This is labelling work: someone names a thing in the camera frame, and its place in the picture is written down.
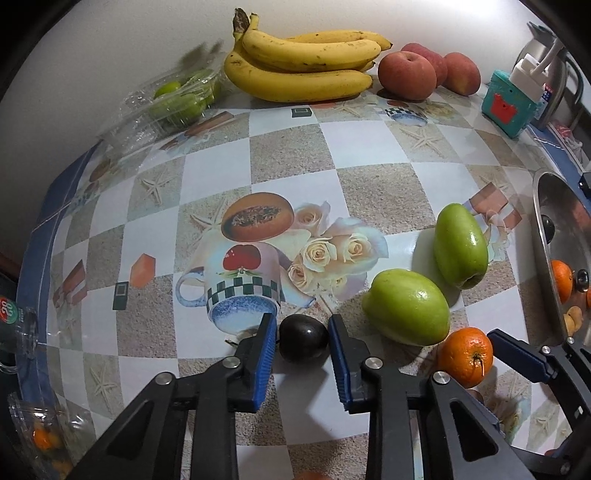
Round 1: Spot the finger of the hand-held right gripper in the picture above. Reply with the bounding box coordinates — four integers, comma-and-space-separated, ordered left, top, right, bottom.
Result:
487, 329, 560, 384
480, 399, 506, 437

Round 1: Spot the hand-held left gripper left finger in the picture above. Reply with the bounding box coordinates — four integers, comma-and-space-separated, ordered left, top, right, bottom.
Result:
92, 313, 278, 480

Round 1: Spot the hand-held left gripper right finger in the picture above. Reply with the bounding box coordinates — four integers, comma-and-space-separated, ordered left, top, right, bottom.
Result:
327, 315, 536, 480

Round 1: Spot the orange tangerine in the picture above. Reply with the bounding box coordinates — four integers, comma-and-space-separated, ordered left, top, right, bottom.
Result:
437, 327, 494, 388
550, 259, 574, 303

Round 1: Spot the stainless steel bowl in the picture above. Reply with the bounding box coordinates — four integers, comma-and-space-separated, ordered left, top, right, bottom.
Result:
531, 168, 591, 347

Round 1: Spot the large green jujube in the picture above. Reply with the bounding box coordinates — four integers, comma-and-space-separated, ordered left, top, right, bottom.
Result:
433, 203, 489, 291
361, 269, 451, 347

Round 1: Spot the printed checkered tablecloth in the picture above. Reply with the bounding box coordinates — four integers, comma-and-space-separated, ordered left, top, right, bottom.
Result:
16, 90, 591, 480

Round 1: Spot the plastic bag with oranges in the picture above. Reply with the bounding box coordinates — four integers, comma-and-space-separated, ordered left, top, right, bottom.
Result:
8, 392, 93, 480

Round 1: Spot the red white packet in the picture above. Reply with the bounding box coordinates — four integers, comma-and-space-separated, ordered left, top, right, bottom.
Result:
549, 122, 585, 151

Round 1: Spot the teal box with red figure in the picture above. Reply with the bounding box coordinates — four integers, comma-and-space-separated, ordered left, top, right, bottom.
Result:
481, 70, 546, 139

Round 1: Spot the blue label packet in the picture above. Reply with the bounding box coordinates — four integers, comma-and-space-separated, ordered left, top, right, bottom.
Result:
538, 85, 555, 121

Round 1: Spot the clear plastic clamshell container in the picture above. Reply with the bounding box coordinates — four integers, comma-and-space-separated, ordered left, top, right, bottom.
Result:
99, 44, 232, 153

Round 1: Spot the white plug adapter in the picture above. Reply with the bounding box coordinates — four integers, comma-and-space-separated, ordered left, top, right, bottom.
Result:
509, 39, 565, 103

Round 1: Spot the red peach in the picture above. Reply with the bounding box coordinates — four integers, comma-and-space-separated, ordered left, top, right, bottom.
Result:
443, 52, 482, 97
378, 52, 437, 101
401, 43, 448, 86

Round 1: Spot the yellow banana bunch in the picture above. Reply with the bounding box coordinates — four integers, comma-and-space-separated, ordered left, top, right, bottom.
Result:
224, 8, 394, 103

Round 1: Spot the stainless steel kettle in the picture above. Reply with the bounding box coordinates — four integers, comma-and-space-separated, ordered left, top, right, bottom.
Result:
519, 37, 585, 130

